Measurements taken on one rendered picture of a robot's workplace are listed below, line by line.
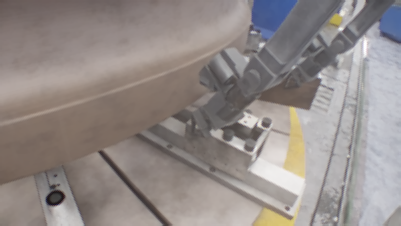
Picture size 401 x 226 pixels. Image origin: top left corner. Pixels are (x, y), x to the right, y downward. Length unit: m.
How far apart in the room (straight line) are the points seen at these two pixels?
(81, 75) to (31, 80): 0.18
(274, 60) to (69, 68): 0.77
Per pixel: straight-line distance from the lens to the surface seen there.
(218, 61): 0.56
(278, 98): 2.65
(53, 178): 1.31
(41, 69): 1.02
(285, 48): 0.46
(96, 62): 1.07
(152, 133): 1.96
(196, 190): 1.68
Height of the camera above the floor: 1.64
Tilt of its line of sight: 35 degrees down
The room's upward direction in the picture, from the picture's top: 9 degrees clockwise
